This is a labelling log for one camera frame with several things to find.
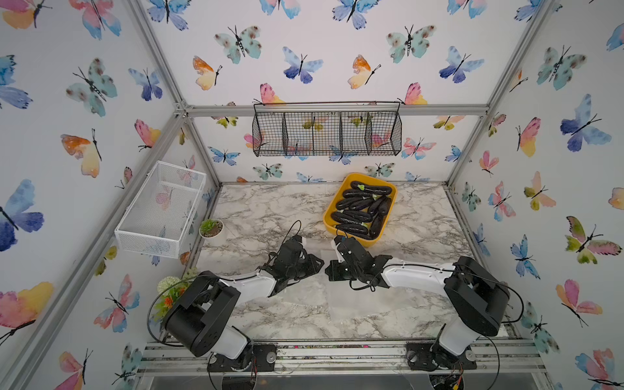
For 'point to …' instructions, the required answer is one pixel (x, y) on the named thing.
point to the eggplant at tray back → (382, 190)
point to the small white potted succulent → (210, 228)
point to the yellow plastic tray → (361, 208)
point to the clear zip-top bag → (348, 299)
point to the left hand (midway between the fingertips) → (326, 262)
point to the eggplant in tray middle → (350, 216)
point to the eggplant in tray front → (352, 229)
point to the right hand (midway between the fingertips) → (325, 269)
